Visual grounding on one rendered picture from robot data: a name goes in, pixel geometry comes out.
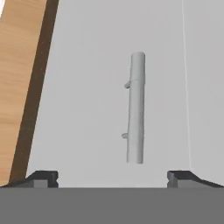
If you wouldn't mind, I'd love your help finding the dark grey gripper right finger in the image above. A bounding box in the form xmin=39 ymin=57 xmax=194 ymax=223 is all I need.
xmin=166 ymin=170 xmax=224 ymax=189

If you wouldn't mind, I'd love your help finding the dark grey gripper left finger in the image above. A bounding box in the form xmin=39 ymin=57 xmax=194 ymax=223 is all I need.
xmin=0 ymin=170 xmax=60 ymax=189

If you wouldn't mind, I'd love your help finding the light grey drawer front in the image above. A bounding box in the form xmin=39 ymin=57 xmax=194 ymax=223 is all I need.
xmin=25 ymin=0 xmax=192 ymax=189

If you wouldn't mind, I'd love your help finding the light grey cupboard panel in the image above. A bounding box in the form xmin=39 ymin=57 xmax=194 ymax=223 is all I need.
xmin=181 ymin=0 xmax=224 ymax=186

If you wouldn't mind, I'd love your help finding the grey bar drawer handle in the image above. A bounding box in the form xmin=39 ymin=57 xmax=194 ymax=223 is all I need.
xmin=121 ymin=52 xmax=146 ymax=165

